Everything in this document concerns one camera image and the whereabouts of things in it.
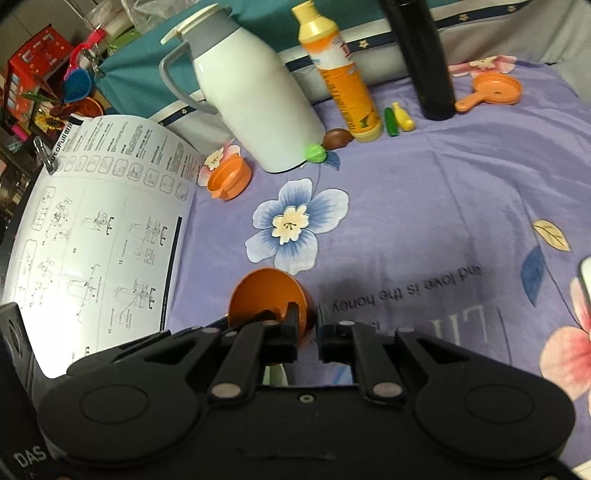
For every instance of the small orange toy cup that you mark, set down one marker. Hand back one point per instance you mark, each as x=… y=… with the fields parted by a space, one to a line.
x=228 y=177

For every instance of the teal and grey star quilt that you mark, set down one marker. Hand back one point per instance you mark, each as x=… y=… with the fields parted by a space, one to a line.
x=277 y=18

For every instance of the white instruction sheet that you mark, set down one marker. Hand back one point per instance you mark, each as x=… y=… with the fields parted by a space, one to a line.
x=101 y=230

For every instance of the blue toy cup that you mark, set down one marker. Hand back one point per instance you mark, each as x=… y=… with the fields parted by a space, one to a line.
x=78 y=87

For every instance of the orange bowl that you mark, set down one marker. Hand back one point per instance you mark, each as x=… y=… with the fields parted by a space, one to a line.
x=268 y=290

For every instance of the yellow toy banana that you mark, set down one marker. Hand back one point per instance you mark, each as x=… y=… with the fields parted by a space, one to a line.
x=404 y=117

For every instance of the brown toy mushroom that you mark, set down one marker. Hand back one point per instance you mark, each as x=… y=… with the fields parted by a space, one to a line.
x=338 y=138

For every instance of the orange toy pan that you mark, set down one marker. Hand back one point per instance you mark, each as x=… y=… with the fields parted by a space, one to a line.
x=498 y=88

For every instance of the silver binder clip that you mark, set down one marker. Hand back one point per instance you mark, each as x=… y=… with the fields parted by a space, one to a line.
x=45 y=157

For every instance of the small green toy ball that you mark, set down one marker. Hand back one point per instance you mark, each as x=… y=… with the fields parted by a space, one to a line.
x=315 y=153

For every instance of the yellow and orange bottle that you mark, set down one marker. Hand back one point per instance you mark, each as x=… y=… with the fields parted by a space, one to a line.
x=346 y=87

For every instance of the orange round container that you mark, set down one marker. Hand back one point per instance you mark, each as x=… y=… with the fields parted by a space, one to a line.
x=91 y=107

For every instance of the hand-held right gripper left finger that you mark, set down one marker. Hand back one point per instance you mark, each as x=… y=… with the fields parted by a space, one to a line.
x=292 y=332

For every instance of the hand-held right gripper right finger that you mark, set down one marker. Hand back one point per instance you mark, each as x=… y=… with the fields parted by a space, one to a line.
x=324 y=334

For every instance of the green toy cucumber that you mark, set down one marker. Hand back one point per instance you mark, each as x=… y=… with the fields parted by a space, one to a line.
x=391 y=122

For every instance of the red cardboard box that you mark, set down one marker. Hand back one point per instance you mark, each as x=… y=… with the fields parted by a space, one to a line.
x=39 y=60

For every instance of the tall black bottle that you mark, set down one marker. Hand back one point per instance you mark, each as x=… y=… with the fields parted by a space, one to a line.
x=425 y=60

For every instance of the purple floral blanket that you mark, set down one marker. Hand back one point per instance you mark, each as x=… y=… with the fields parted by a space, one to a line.
x=438 y=207

